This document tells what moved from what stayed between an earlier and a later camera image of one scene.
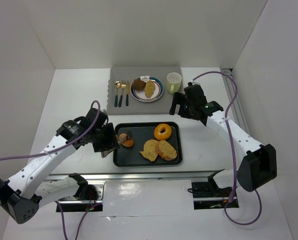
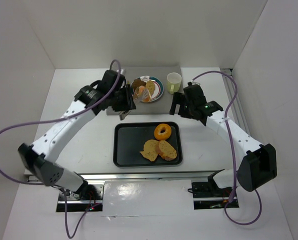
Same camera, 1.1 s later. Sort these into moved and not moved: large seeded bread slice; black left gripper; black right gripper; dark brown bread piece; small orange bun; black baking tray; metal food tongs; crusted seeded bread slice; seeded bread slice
Moved: small orange bun; black left gripper; metal food tongs
Not moved: black right gripper; large seeded bread slice; seeded bread slice; black baking tray; crusted seeded bread slice; dark brown bread piece
